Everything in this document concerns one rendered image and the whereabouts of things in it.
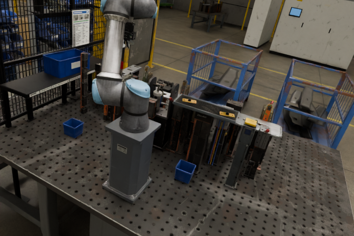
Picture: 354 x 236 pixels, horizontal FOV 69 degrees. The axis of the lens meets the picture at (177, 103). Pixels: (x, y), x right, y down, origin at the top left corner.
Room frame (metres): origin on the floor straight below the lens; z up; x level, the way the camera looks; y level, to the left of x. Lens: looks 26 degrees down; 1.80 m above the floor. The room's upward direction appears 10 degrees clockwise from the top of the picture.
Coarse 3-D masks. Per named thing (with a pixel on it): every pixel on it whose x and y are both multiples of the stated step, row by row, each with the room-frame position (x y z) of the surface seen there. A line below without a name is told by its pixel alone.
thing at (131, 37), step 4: (128, 24) 1.73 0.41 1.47; (132, 24) 1.71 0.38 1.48; (128, 28) 1.73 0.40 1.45; (132, 28) 1.71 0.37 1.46; (124, 32) 1.71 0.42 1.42; (128, 32) 1.70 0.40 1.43; (132, 32) 1.72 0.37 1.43; (124, 36) 1.72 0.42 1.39; (128, 36) 1.71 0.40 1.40; (132, 36) 1.74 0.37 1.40; (128, 40) 1.70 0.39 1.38
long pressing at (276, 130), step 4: (156, 88) 1.87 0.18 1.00; (164, 92) 1.83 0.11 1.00; (164, 96) 1.75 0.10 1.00; (168, 96) 1.76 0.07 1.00; (240, 116) 1.65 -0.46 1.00; (244, 116) 1.66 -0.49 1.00; (248, 116) 1.67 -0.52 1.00; (240, 120) 1.59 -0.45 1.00; (260, 120) 1.65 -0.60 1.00; (236, 124) 1.54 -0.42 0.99; (240, 124) 1.53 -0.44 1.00; (264, 124) 1.60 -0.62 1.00; (268, 124) 1.61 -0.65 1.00; (272, 124) 1.62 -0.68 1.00; (276, 124) 1.63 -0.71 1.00; (256, 128) 1.51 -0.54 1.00; (272, 128) 1.56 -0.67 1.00; (276, 128) 1.57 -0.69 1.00; (280, 128) 1.59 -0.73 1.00; (272, 132) 1.50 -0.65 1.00; (276, 132) 1.51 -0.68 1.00; (280, 132) 1.53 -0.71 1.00; (276, 136) 1.46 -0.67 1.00; (280, 136) 1.47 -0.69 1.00
